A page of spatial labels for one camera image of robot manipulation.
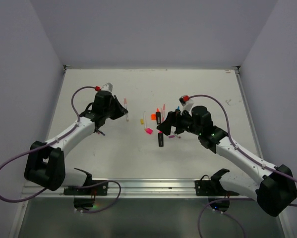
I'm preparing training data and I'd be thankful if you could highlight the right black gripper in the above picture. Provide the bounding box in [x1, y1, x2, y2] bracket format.
[157, 107, 202, 135]

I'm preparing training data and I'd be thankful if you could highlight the white pen peach cap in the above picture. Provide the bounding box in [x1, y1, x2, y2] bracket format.
[124, 98, 129, 122]

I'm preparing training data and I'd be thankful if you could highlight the black marker pen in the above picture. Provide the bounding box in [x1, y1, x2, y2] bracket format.
[158, 132, 164, 147]

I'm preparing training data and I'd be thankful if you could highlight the black orange highlighter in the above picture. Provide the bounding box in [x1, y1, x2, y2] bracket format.
[155, 109, 162, 125]

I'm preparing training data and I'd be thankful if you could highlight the pink highlighter cap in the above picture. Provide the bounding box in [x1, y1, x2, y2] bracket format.
[146, 127, 153, 134]

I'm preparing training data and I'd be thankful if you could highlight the pink translucent highlighter pen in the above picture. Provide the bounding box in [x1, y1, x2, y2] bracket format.
[162, 104, 166, 121]

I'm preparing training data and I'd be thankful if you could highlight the white yellow pen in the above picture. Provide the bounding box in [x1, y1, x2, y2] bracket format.
[143, 111, 147, 131]

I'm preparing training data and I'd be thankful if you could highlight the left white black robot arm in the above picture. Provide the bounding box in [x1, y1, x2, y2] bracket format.
[24, 90, 128, 195]

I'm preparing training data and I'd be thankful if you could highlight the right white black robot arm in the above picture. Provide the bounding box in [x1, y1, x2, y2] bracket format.
[157, 106, 297, 217]

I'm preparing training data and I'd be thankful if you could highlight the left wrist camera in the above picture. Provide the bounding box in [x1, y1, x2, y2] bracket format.
[101, 83, 113, 93]

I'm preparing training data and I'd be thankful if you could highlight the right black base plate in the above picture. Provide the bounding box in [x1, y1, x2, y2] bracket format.
[194, 180, 239, 196]

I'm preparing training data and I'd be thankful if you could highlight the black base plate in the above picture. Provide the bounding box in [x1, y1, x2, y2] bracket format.
[63, 179, 108, 196]
[194, 180, 239, 196]

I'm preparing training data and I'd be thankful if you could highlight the aluminium mounting rail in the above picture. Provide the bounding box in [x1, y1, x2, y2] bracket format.
[21, 177, 260, 198]

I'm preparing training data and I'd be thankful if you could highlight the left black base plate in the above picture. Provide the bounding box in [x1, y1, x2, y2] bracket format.
[63, 179, 108, 196]

